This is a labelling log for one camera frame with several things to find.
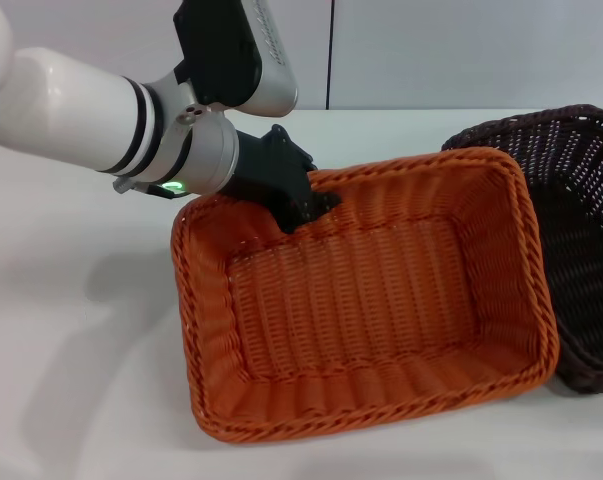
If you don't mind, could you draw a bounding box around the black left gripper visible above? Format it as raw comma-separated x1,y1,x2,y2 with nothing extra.
220,124,343,235

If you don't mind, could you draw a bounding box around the orange woven plastic basket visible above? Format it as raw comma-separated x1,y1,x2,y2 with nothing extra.
169,148,561,442

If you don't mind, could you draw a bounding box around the dark brown woven plastic basket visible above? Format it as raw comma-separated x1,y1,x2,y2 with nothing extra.
440,103,603,397

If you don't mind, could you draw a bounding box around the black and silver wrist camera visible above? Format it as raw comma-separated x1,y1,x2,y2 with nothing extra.
173,0,299,116

